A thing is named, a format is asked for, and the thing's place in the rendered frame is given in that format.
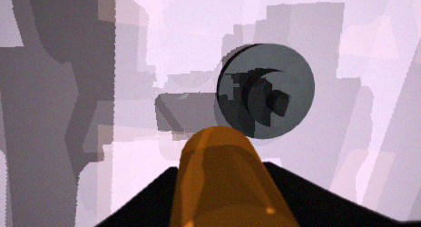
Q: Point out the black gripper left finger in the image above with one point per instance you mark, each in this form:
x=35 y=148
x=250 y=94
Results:
x=150 y=207

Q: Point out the orange knob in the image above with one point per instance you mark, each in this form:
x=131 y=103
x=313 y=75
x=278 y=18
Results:
x=222 y=182

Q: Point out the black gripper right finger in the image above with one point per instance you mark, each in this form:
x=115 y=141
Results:
x=315 y=206

